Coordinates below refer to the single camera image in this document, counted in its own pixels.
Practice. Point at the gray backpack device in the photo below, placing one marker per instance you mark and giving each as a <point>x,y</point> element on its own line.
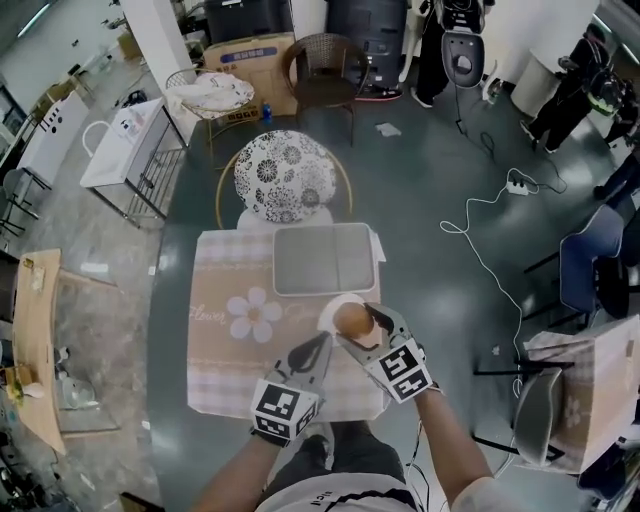
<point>462,55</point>

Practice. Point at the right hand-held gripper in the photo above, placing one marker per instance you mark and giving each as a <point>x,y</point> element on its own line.
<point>400,370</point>

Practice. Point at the brown wicker chair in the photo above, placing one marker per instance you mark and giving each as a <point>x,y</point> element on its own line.
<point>325,85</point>

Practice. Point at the white crumpled cloth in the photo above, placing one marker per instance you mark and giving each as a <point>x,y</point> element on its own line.
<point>220,92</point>

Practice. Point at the gray chair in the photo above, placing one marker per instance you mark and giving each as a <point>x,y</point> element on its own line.
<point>537,415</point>

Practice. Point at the person's left forearm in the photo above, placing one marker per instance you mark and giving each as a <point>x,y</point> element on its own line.
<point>235,480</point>

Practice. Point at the tall black appliance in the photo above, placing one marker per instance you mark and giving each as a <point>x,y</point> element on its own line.
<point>367,35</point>

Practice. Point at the gray rectangular tray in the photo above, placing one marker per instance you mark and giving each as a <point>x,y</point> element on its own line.
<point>320,262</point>

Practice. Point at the paper sheet on floor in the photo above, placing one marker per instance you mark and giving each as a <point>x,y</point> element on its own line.
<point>388,130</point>

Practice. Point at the white plate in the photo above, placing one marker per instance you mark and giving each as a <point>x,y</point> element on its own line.
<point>339,301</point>

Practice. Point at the black white floral cushion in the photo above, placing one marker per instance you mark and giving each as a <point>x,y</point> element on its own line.
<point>285,172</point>

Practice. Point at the white power strip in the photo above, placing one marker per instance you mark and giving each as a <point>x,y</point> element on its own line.
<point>519,188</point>

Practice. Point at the gold frame chair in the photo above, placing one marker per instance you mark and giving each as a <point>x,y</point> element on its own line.
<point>225,175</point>

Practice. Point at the blue bottle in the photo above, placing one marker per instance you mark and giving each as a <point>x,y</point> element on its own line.
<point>267,112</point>

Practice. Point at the white pillar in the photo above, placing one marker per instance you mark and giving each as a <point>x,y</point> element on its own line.
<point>160,50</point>

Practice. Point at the white dotted cabinet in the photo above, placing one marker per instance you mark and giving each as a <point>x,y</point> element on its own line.
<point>55,130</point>

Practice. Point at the checked floral tablecloth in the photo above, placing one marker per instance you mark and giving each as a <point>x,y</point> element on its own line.
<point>235,360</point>

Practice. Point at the black box appliance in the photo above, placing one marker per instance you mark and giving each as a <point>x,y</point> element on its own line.
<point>247,17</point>

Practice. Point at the cardboard box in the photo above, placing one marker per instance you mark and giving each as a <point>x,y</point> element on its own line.
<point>250,65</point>

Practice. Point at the wooden side table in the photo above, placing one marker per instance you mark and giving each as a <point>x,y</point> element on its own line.
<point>35,350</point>

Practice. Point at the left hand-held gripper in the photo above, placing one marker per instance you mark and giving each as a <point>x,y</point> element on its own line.
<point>280,405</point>

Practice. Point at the person's right forearm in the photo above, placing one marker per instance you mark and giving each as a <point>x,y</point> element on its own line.
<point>450,450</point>

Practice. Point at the person's white shirt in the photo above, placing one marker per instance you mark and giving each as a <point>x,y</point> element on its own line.
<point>340,495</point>

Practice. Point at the white cylinder stand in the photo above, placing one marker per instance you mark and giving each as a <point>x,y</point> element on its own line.
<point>540,80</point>

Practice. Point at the person's dark trousers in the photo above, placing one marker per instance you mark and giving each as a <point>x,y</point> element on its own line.
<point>360,450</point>

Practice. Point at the blue chair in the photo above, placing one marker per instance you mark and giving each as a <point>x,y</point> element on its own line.
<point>585,260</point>

